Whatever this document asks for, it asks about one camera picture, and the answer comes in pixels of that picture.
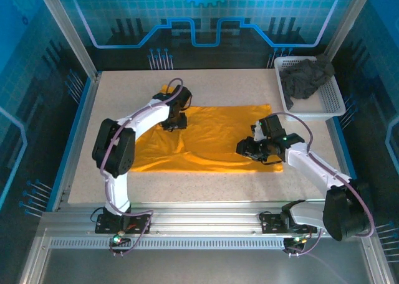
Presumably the white plastic basket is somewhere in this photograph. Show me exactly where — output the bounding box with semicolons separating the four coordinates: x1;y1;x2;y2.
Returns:
273;55;347;122

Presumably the small black led board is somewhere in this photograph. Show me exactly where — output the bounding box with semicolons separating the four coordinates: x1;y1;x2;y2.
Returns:
282;235;305;257
108;232;132;257

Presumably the aluminium frame rail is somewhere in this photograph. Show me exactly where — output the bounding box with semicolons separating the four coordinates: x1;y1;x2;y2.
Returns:
39;201;373;237

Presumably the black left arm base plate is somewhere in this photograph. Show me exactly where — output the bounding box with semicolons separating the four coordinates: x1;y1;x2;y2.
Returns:
95;212;152;235

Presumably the dark grey t-shirt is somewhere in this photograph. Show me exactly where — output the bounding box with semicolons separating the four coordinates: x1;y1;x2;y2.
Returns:
279;54;337;111

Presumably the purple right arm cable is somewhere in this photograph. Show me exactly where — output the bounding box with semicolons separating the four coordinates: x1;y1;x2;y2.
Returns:
274;111;375;257

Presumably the thin black cable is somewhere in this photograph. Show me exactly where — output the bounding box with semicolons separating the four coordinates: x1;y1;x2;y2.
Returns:
89;206;105;227

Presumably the yellow t-shirt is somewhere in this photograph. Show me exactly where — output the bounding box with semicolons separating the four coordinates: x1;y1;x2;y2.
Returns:
129;84;285;174

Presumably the aluminium frame post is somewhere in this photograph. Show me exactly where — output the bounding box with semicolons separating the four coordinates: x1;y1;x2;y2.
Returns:
323;0;377;60
34;0;102;81

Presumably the grey metal base panel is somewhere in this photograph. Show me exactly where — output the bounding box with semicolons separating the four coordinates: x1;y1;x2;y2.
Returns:
17;227;392;284

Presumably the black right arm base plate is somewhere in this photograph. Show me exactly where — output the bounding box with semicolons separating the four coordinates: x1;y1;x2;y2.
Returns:
259;211;319;235

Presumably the slotted aluminium strip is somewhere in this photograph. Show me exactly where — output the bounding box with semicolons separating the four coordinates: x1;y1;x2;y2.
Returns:
49;237;289;250

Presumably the blue table edge trim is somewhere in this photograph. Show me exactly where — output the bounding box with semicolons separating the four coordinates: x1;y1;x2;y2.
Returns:
49;73;103;212
326;118;356;181

